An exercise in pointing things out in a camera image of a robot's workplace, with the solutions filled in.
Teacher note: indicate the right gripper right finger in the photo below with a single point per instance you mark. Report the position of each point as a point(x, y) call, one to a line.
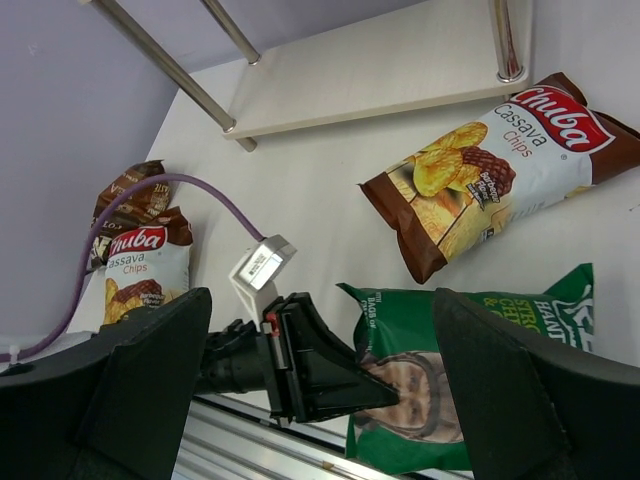
point(531, 407)

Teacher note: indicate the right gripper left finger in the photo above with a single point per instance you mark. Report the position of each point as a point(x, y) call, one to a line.
point(112, 407)

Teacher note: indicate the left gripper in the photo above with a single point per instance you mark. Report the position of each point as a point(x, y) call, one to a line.
point(311, 375)

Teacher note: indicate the dark green portrait chips bag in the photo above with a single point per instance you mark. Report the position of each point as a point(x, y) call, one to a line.
point(395, 341)

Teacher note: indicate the brown chuba bag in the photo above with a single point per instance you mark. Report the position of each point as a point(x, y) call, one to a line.
point(148, 266)
point(541, 146)

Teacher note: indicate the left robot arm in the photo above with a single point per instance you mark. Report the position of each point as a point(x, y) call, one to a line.
point(232, 361)

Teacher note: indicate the dark brown sea salt bag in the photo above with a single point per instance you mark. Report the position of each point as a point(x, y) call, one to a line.
point(137, 210)

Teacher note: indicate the aluminium mounting rail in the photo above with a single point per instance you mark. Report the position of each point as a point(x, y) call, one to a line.
point(224, 439)

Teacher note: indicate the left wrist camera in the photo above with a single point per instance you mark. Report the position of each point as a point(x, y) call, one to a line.
point(253, 277)

